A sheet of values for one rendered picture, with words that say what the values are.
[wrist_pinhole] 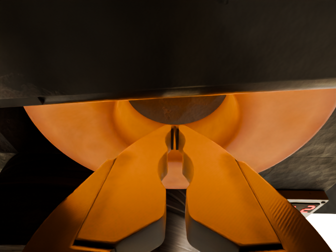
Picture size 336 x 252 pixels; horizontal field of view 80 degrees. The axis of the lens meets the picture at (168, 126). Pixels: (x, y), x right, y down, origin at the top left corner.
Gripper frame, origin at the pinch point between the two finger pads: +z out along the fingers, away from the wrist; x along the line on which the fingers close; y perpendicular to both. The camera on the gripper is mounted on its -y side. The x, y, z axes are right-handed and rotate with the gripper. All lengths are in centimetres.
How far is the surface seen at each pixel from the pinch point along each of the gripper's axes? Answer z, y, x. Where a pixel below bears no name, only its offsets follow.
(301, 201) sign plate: 17.0, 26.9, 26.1
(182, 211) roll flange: 7.7, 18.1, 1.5
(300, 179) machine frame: 17.5, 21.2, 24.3
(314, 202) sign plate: 17.1, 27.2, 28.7
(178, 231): 5.6, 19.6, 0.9
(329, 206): 460, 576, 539
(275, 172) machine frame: 17.0, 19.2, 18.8
